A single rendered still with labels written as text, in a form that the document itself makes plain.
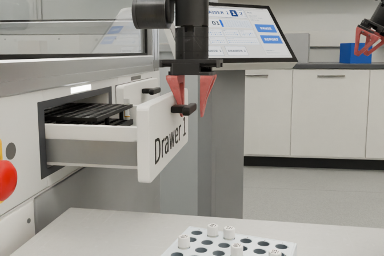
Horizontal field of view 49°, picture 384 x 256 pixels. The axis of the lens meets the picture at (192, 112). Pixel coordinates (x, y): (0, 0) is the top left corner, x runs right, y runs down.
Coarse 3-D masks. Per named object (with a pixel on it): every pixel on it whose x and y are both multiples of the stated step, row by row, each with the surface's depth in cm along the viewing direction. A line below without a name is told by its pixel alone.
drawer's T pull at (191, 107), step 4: (192, 104) 72; (196, 104) 74; (172, 108) 70; (176, 108) 70; (180, 108) 70; (184, 108) 68; (188, 108) 68; (192, 108) 70; (196, 108) 74; (172, 112) 71; (176, 112) 70; (180, 112) 70; (184, 112) 68; (188, 112) 68; (192, 112) 70
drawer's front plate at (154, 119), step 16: (160, 96) 70; (144, 112) 58; (160, 112) 64; (144, 128) 58; (160, 128) 64; (144, 144) 58; (176, 144) 76; (144, 160) 59; (160, 160) 65; (144, 176) 59
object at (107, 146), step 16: (48, 128) 63; (64, 128) 62; (80, 128) 62; (96, 128) 61; (112, 128) 61; (128, 128) 60; (48, 144) 63; (64, 144) 62; (80, 144) 62; (96, 144) 61; (112, 144) 61; (128, 144) 60; (48, 160) 63; (64, 160) 63; (80, 160) 62; (96, 160) 62; (112, 160) 61; (128, 160) 61
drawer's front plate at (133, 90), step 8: (144, 80) 109; (152, 80) 113; (120, 88) 91; (128, 88) 94; (136, 88) 100; (144, 88) 106; (120, 96) 91; (128, 96) 94; (136, 96) 100; (144, 96) 106; (152, 96) 114; (136, 104) 100
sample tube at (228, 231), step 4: (224, 228) 47; (228, 228) 47; (232, 228) 47; (224, 232) 46; (228, 232) 46; (232, 232) 46; (224, 236) 47; (228, 236) 46; (232, 236) 46; (228, 240) 46; (232, 240) 46
